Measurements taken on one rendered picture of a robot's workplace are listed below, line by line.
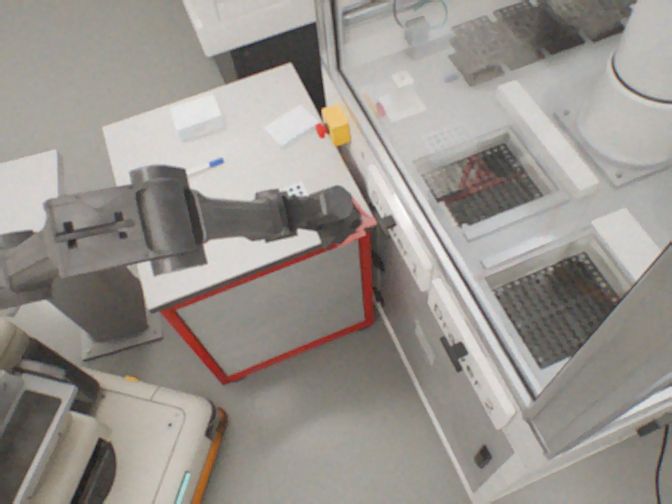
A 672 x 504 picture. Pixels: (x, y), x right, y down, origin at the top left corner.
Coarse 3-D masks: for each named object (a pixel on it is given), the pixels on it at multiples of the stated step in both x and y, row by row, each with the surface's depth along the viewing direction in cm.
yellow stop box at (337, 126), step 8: (336, 104) 139; (328, 112) 138; (336, 112) 138; (328, 120) 137; (336, 120) 136; (344, 120) 136; (328, 128) 139; (336, 128) 136; (344, 128) 137; (336, 136) 138; (344, 136) 139; (336, 144) 141
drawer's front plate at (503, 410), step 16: (432, 288) 113; (432, 304) 118; (448, 304) 109; (448, 320) 111; (448, 336) 115; (464, 336) 105; (480, 352) 104; (464, 368) 113; (480, 368) 102; (480, 384) 106; (496, 384) 100; (496, 400) 100; (496, 416) 104; (512, 416) 100
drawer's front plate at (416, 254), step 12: (372, 168) 126; (372, 180) 127; (372, 192) 132; (384, 192) 123; (384, 204) 125; (396, 204) 121; (396, 216) 119; (396, 228) 123; (408, 228) 118; (396, 240) 127; (408, 240) 117; (408, 252) 121; (420, 252) 115; (408, 264) 125; (420, 264) 115; (420, 276) 119; (420, 288) 122
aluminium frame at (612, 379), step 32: (320, 0) 120; (320, 32) 130; (352, 96) 129; (384, 160) 119; (416, 224) 113; (448, 256) 106; (448, 288) 108; (640, 288) 52; (480, 320) 100; (608, 320) 59; (640, 320) 54; (576, 352) 72; (608, 352) 61; (640, 352) 56; (512, 384) 94; (576, 384) 72; (608, 384) 64; (640, 384) 58; (544, 416) 86; (576, 416) 75; (608, 416) 67; (640, 416) 93; (544, 448) 91
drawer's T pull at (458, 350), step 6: (444, 336) 107; (444, 342) 107; (462, 342) 107; (444, 348) 107; (450, 348) 106; (456, 348) 106; (462, 348) 106; (450, 354) 105; (456, 354) 105; (462, 354) 105; (456, 360) 105; (456, 366) 104
